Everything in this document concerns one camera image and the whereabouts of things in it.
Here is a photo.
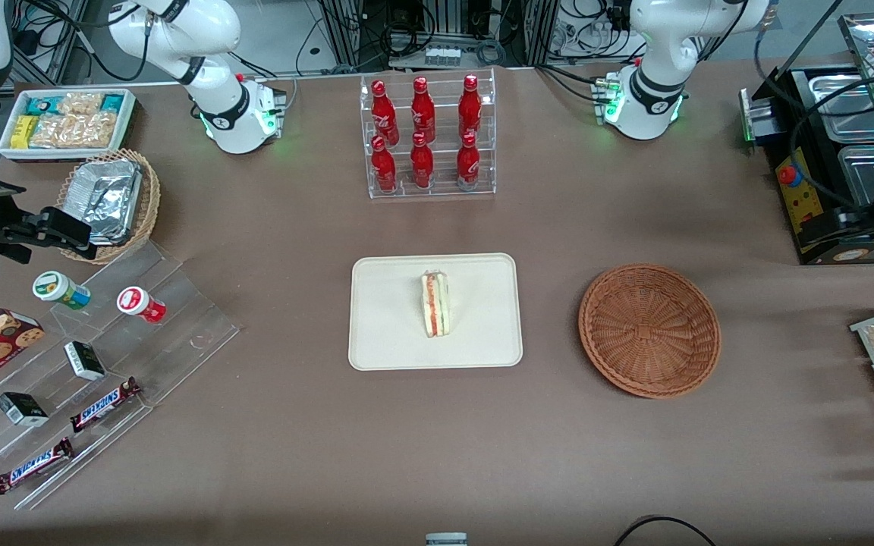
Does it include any triangular sandwich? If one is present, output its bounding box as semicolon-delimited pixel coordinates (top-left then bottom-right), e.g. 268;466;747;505
420;270;451;340

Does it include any light tan wicker basket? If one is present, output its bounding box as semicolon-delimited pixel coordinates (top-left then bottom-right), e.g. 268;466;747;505
57;148;162;265

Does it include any brown round wicker basket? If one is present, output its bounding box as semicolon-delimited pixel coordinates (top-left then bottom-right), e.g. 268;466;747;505
578;263;722;400

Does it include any cream plastic tray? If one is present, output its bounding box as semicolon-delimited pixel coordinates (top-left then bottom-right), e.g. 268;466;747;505
348;253;523;372

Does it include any silver foil packet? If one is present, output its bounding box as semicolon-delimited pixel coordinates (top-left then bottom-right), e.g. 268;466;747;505
67;158;143;246

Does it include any green lidded yogurt cup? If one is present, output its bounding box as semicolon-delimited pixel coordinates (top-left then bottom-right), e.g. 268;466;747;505
33;271;92;311

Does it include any black food warmer machine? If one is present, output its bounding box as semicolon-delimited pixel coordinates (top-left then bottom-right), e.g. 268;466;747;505
765;64;874;266

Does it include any red lidded yogurt cup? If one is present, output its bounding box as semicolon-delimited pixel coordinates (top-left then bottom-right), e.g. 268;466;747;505
117;286;167;325

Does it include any clear rice cracker bag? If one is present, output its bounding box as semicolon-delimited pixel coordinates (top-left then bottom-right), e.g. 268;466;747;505
58;92;105;117
30;112;117;149

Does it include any white rectangular snack bin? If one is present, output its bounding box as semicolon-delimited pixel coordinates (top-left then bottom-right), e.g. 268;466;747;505
0;88;137;162

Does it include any small black carton box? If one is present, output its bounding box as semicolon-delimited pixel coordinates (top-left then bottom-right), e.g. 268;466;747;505
64;340;107;381
0;391;49;428

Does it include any clear acrylic stepped stand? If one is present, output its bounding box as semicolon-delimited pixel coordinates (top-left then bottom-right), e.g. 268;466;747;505
0;241;241;511

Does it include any Snickers chocolate bar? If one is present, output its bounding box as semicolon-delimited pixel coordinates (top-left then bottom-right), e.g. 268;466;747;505
0;438;74;495
70;377;142;434

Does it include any small grey box green light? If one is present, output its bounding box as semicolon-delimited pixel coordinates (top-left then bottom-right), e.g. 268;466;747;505
738;86;776;146

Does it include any red cola bottle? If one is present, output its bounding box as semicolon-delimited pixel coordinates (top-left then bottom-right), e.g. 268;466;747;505
370;80;399;145
410;76;436;143
456;130;482;188
458;74;483;141
410;131;435;190
371;135;398;193

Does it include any clear acrylic bottle rack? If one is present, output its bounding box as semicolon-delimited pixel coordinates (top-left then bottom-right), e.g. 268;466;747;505
360;68;497;200

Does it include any aluminium equipment rack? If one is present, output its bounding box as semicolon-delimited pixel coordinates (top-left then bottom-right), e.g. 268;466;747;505
316;0;559;73

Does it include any black looped cable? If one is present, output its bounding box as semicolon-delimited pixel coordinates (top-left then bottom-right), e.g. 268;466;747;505
614;515;718;546

